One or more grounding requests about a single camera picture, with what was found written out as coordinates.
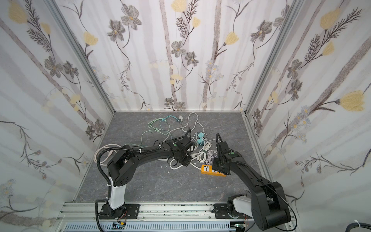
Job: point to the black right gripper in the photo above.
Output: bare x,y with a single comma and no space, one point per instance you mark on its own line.
221,164

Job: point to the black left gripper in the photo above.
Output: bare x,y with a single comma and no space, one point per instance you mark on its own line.
185,155

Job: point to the orange power strip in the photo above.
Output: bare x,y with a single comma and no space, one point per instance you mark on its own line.
208,170

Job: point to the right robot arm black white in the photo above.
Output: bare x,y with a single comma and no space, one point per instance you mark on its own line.
267,204

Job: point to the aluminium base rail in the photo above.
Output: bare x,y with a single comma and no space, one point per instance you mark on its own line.
80,217

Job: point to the white slotted cable duct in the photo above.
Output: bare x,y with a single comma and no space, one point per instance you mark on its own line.
183,226

